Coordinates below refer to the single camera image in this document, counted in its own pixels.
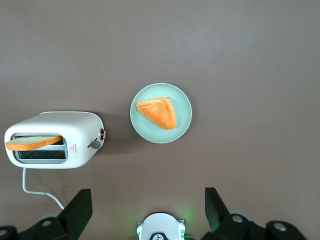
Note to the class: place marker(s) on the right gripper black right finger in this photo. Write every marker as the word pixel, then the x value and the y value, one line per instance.
pixel 220 217

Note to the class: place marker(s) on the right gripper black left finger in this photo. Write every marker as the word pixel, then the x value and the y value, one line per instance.
pixel 75 212

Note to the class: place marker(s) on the grey toaster lever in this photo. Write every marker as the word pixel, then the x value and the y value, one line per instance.
pixel 95 144

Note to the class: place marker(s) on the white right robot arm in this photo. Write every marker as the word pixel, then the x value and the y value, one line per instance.
pixel 160 225

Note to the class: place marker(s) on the white two-slot toaster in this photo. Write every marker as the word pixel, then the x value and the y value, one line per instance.
pixel 80 130

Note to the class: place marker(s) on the copper toaster knob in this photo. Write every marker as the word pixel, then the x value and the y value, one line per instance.
pixel 102 134

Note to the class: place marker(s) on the toast slice with orange crust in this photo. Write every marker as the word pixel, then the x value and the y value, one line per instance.
pixel 30 143

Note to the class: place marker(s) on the pale green round plate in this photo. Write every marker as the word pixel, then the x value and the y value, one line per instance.
pixel 150 130

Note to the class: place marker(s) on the triangular orange bread piece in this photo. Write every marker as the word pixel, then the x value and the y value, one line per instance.
pixel 160 112

